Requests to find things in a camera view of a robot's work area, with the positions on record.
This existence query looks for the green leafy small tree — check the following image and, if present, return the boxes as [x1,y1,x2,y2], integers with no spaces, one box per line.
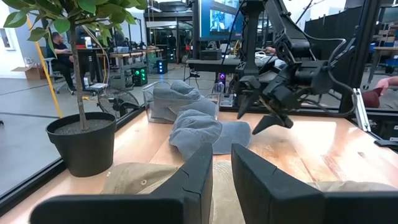
[1,0,149,131]

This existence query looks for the black plant pot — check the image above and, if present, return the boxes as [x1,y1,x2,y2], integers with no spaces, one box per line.
[45,111,118,178]

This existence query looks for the black computer blue lights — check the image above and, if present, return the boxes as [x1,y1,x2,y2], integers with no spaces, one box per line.
[154,58,169,75]

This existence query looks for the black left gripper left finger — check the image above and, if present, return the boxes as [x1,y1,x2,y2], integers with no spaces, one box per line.
[29,142,214,224]

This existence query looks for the grey-blue baseball cap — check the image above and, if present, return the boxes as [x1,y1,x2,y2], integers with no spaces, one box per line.
[152,80,218,118]
[169,108,252,162]
[151,102,180,123]

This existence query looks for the brown cardboard box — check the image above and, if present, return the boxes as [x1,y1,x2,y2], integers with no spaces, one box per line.
[11,65,47,81]

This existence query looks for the beige baseball cap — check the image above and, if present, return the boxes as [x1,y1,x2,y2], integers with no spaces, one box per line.
[101,160,398,224]

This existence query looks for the clear plastic bin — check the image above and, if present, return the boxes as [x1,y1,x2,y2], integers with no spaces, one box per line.
[142,80,224,124]

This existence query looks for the person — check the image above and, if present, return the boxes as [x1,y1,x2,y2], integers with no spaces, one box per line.
[49,30,78,94]

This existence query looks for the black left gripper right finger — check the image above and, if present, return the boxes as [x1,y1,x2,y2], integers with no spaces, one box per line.
[231,142,398,224]

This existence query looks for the silver metal bracket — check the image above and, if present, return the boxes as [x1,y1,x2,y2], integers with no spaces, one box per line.
[351,88,373,133]

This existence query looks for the white framed picture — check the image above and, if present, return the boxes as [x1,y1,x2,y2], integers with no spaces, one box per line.
[0,27,16,51]

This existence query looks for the yellow hanging cable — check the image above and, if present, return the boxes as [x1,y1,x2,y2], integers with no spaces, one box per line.
[25,15,63,119]

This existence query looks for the black computer green lights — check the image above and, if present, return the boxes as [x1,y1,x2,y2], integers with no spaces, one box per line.
[130,65,149,88]

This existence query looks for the maroon cloth item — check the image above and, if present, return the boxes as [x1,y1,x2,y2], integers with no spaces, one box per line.
[362,86,386,109]

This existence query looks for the wooden desk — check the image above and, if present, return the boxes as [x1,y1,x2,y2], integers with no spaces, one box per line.
[108,48,164,85]

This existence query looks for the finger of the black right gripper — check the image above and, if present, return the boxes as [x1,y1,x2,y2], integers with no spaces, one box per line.
[251,113,295,136]
[237,90,261,121]

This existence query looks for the large display screen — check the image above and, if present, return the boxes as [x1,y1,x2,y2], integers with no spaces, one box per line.
[198,0,246,42]

